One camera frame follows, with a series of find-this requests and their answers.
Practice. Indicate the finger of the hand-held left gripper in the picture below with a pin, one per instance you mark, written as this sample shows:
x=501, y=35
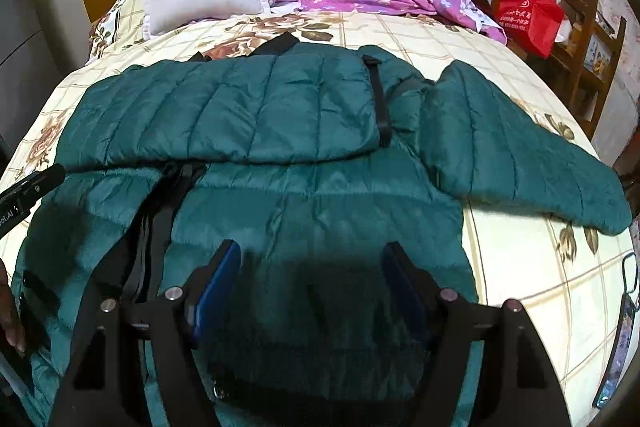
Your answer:
x=30, y=189

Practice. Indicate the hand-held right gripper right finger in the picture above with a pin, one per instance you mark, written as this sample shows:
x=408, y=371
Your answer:
x=400, y=282

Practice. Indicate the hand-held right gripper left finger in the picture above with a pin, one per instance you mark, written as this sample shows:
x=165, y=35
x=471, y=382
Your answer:
x=218, y=287

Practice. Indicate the green puffer jacket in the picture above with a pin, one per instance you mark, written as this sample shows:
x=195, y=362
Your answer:
x=280, y=167

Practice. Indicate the person's left hand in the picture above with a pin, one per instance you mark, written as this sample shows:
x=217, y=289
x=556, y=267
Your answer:
x=11, y=312

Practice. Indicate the cream floral bedsheet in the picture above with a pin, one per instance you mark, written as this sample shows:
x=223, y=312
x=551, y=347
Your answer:
x=530, y=267

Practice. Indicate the grey cabinet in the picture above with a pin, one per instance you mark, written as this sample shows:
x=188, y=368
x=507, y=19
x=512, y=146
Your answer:
x=27, y=22

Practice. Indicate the red plastic bag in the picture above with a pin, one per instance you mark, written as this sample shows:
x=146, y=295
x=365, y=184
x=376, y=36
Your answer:
x=529, y=18

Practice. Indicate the wooden chair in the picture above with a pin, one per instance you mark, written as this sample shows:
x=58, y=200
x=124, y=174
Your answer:
x=585, y=52

